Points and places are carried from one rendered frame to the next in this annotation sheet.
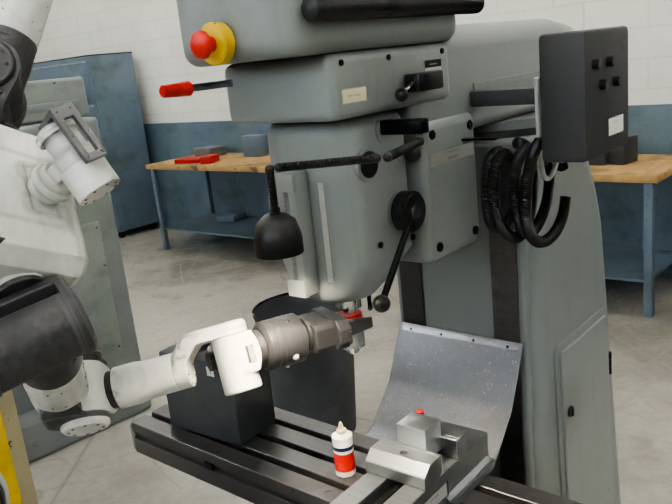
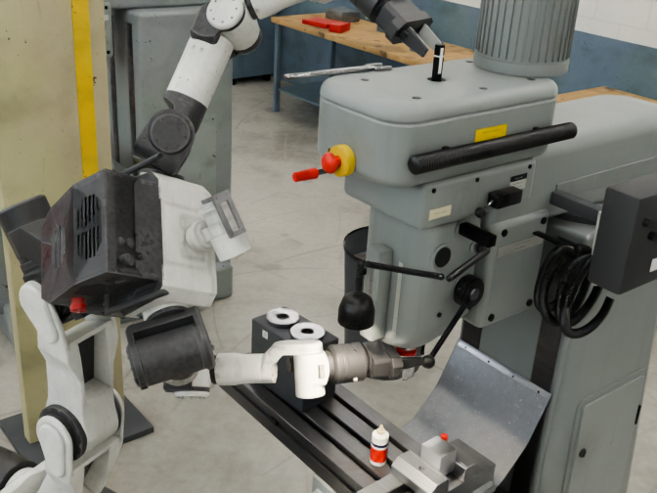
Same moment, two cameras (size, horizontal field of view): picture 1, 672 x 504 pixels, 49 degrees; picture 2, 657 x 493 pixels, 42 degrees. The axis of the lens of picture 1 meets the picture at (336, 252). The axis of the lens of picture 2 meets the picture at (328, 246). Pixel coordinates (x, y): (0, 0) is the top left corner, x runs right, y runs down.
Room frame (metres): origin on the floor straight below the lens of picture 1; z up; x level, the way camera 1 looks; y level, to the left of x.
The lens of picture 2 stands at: (-0.39, -0.08, 2.28)
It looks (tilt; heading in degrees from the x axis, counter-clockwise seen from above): 25 degrees down; 9
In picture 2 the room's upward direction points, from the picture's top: 4 degrees clockwise
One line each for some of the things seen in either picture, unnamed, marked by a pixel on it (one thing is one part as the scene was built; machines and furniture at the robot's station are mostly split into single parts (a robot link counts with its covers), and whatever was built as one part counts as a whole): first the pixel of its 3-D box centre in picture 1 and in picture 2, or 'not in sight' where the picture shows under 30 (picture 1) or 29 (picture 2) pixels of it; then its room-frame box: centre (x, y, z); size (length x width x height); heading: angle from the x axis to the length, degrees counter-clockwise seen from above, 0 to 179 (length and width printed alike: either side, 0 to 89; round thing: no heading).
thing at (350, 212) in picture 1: (340, 205); (416, 269); (1.29, -0.02, 1.47); 0.21 x 0.19 x 0.32; 49
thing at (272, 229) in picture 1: (277, 232); (357, 307); (1.06, 0.08, 1.48); 0.07 x 0.07 x 0.06
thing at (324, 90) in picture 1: (342, 82); (440, 175); (1.32, -0.04, 1.68); 0.34 x 0.24 x 0.10; 139
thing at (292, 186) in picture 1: (297, 234); (375, 292); (1.21, 0.06, 1.44); 0.04 x 0.04 x 0.21; 49
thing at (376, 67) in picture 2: not in sight; (337, 70); (1.26, 0.18, 1.89); 0.24 x 0.04 x 0.01; 136
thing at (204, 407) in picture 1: (217, 384); (293, 355); (1.55, 0.30, 1.04); 0.22 x 0.12 x 0.20; 54
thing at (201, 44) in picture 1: (204, 44); (331, 162); (1.10, 0.16, 1.76); 0.04 x 0.03 x 0.04; 49
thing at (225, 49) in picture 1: (216, 43); (341, 160); (1.12, 0.14, 1.76); 0.06 x 0.02 x 0.06; 49
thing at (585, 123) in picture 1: (589, 92); (643, 232); (1.29, -0.46, 1.62); 0.20 x 0.09 x 0.21; 139
